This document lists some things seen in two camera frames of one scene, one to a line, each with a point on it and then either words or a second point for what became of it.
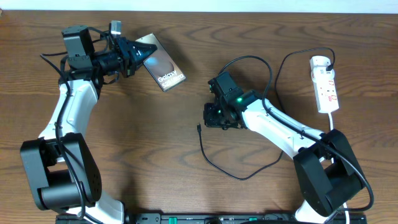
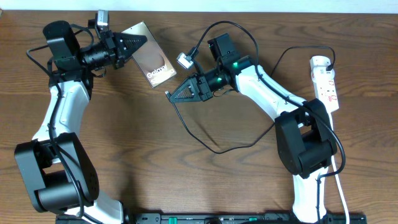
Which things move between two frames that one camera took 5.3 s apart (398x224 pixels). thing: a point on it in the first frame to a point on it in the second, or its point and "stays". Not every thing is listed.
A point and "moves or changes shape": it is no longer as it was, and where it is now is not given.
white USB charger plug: (319, 74) stays
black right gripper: (209, 119) to (198, 87)
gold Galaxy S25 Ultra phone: (161, 66) moves or changes shape
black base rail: (123, 218) stays
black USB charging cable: (279, 158) to (285, 53)
